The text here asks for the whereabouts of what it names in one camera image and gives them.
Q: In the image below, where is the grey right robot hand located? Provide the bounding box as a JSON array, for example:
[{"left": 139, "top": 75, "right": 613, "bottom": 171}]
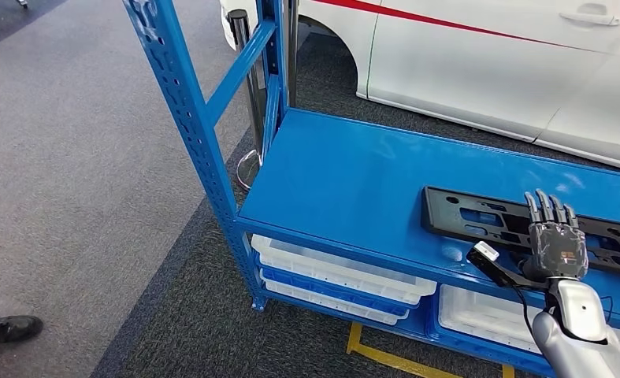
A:
[{"left": 521, "top": 188, "right": 590, "bottom": 283}]

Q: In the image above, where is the black plastic slotted part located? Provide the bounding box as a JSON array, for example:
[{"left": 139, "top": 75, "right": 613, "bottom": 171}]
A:
[{"left": 420, "top": 185, "right": 620, "bottom": 279}]

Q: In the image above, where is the blue metal shelf rack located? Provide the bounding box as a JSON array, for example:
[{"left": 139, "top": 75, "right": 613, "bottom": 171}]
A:
[{"left": 121, "top": 0, "right": 620, "bottom": 378}]

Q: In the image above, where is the white plastic bin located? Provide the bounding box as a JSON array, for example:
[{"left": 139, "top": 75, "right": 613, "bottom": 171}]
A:
[
  {"left": 251, "top": 235, "right": 439, "bottom": 306},
  {"left": 439, "top": 283, "right": 620, "bottom": 372},
  {"left": 261, "top": 276, "right": 410, "bottom": 327}
]

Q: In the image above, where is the white car with red stripe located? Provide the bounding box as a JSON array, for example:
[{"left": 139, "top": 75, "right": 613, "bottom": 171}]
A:
[{"left": 219, "top": 0, "right": 620, "bottom": 176}]

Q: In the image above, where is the person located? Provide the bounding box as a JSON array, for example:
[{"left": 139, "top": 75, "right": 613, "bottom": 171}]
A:
[{"left": 0, "top": 315, "right": 44, "bottom": 350}]

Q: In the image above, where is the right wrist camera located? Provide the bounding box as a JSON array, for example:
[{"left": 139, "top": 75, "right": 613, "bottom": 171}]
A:
[{"left": 466, "top": 240, "right": 548, "bottom": 291}]

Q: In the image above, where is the chrome stanchion post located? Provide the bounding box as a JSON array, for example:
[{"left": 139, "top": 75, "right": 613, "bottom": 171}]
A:
[
  {"left": 227, "top": 9, "right": 266, "bottom": 191},
  {"left": 286, "top": 0, "right": 300, "bottom": 109}
]

